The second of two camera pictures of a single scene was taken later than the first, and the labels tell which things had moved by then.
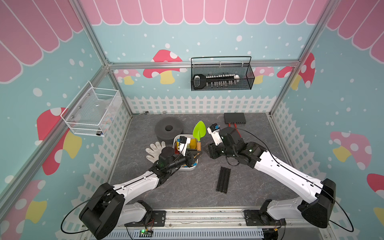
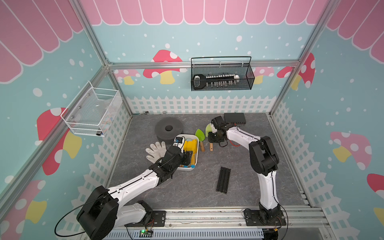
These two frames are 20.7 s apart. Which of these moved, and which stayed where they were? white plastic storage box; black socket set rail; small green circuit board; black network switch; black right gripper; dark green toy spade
Moved: dark green toy spade; black right gripper
Stayed: white plastic storage box; black socket set rail; small green circuit board; black network switch
